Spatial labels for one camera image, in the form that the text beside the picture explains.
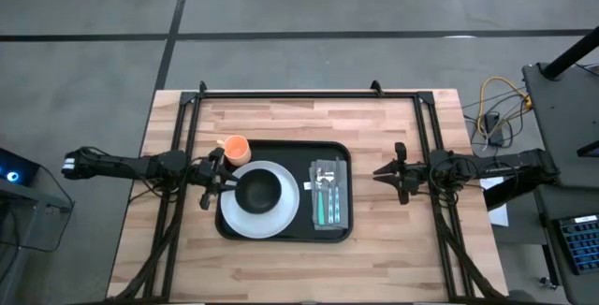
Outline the grey equipment cart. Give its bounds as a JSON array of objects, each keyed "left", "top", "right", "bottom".
[{"left": 521, "top": 61, "right": 599, "bottom": 189}]

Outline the orange mug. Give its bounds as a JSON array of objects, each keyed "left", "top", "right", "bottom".
[{"left": 215, "top": 134, "right": 253, "bottom": 168}]

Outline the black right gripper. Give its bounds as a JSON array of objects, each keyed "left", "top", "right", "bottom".
[{"left": 372, "top": 141, "right": 431, "bottom": 206}]

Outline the black device with blue light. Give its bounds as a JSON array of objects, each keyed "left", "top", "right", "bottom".
[{"left": 0, "top": 147, "right": 41, "bottom": 188}]

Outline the small caster wheel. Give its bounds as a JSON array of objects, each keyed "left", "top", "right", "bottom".
[{"left": 537, "top": 274, "right": 559, "bottom": 292}]

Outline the black cable bundle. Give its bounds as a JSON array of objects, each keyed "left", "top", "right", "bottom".
[
  {"left": 432, "top": 192, "right": 509, "bottom": 302},
  {"left": 106, "top": 187, "right": 186, "bottom": 302}
]

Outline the spoon with teal handle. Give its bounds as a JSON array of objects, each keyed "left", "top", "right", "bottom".
[{"left": 316, "top": 167, "right": 327, "bottom": 226}]

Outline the black rectangular tray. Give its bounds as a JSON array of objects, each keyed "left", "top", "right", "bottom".
[{"left": 214, "top": 139, "right": 354, "bottom": 244}]

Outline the grey cloth napkin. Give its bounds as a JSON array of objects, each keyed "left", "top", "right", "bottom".
[{"left": 302, "top": 156, "right": 350, "bottom": 232}]

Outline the white round plate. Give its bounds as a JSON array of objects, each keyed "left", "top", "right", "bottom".
[{"left": 219, "top": 159, "right": 301, "bottom": 240}]

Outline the black power adapter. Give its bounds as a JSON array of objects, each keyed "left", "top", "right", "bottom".
[{"left": 484, "top": 111, "right": 505, "bottom": 148}]

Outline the dark grey desk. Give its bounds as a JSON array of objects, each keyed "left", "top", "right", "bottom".
[{"left": 533, "top": 183, "right": 599, "bottom": 305}]

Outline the fork with patterned teal handle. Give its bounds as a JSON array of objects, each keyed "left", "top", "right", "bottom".
[{"left": 325, "top": 167, "right": 335, "bottom": 225}]

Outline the blue backlit keyboard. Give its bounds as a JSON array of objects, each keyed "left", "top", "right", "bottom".
[{"left": 555, "top": 214, "right": 599, "bottom": 277}]

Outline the black metal table frame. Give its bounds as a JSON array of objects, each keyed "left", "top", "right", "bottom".
[{"left": 142, "top": 80, "right": 475, "bottom": 304}]

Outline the white paper sheet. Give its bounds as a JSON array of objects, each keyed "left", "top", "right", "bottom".
[{"left": 479, "top": 176, "right": 510, "bottom": 227}]

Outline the knife with patterned teal handle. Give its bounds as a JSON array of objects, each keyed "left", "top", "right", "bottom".
[{"left": 333, "top": 155, "right": 342, "bottom": 225}]

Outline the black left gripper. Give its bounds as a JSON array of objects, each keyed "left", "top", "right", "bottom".
[{"left": 195, "top": 147, "right": 241, "bottom": 211}]

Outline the black bowl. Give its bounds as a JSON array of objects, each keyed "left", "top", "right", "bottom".
[{"left": 234, "top": 167, "right": 284, "bottom": 215}]

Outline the yellow cable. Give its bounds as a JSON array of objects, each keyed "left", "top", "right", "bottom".
[{"left": 475, "top": 76, "right": 533, "bottom": 138}]

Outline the black pole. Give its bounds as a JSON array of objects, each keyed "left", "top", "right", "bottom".
[{"left": 542, "top": 26, "right": 599, "bottom": 80}]

